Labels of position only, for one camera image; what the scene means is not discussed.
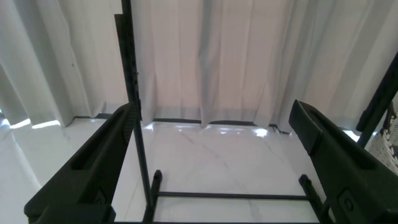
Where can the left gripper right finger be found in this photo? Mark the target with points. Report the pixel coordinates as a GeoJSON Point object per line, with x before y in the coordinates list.
{"type": "Point", "coordinates": [351, 174]}

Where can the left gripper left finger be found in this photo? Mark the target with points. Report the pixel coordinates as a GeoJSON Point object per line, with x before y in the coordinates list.
{"type": "Point", "coordinates": [84, 186]}

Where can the white laundry basket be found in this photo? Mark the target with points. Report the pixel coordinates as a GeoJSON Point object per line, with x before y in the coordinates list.
{"type": "Point", "coordinates": [385, 146]}

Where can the black clothes rack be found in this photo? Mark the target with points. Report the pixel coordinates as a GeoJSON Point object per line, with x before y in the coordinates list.
{"type": "Point", "coordinates": [130, 62]}

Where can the white curtain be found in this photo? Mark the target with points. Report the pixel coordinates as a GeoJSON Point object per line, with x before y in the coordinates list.
{"type": "Point", "coordinates": [233, 62]}

